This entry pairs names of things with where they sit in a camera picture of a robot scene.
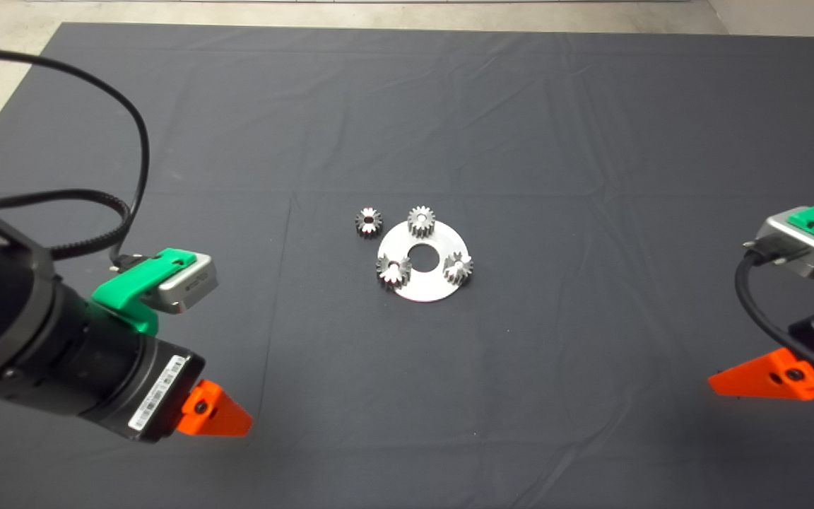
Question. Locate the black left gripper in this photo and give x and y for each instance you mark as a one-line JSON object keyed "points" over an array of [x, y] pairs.
{"points": [[149, 389]]}

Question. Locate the dark table cloth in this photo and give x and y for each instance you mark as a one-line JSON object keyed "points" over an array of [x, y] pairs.
{"points": [[520, 389]]}

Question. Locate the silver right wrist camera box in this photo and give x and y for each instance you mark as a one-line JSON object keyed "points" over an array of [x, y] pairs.
{"points": [[795, 247]]}

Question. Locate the small steel gear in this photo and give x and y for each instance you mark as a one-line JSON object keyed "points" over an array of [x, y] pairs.
{"points": [[460, 274], [421, 227], [368, 230]]}

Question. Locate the large steel gear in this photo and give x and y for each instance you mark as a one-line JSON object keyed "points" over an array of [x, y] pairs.
{"points": [[387, 276]]}

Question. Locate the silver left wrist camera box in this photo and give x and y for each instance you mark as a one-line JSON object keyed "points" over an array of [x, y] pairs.
{"points": [[191, 286]]}

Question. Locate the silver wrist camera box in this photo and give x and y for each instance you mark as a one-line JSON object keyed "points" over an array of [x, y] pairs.
{"points": [[191, 286], [795, 247]]}

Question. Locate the green left camera mount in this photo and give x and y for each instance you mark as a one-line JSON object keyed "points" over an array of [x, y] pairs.
{"points": [[124, 293]]}

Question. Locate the round metal plate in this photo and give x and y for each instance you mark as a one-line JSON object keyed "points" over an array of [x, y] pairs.
{"points": [[421, 286]]}

